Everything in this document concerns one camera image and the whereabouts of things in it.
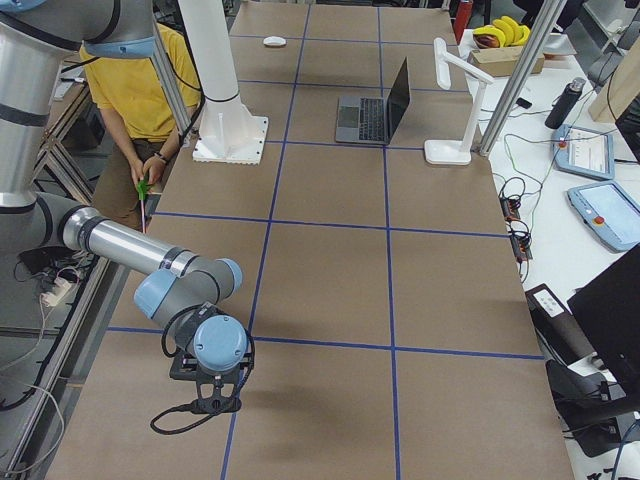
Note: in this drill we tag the grey laptop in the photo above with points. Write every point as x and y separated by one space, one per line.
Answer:
368 120

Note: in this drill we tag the black mouse pad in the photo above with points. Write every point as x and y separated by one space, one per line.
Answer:
184 367

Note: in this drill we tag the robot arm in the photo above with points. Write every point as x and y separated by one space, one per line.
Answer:
181 290

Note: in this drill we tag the white desk lamp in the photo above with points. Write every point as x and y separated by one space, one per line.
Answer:
457 114

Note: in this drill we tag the white computer mouse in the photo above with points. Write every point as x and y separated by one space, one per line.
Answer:
274 42

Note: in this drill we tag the orange circuit board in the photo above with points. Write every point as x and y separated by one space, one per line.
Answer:
510 208

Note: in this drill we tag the person in yellow shirt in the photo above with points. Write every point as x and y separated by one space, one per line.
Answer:
139 119

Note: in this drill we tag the small black square device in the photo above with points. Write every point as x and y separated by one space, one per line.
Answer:
522 103

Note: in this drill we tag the cardboard box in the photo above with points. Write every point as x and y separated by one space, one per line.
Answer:
497 62

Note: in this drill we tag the white power strip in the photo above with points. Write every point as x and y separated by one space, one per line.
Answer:
61 287

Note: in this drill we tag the black water bottle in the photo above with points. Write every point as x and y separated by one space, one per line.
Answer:
565 103

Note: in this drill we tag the blue teach pendant far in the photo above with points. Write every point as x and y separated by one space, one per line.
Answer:
583 152

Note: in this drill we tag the blue teach pendant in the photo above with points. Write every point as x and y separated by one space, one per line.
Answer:
583 152
609 211

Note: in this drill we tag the bunch of bananas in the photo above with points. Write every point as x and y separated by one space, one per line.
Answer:
502 32

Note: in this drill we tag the blue teach pendant near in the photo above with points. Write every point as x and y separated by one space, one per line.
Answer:
609 211

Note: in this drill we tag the black monitor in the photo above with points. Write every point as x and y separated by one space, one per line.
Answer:
607 311

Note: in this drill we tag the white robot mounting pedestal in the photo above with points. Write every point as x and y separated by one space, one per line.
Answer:
228 132

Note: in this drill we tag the aluminium frame post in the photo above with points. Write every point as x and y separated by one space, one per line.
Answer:
542 27

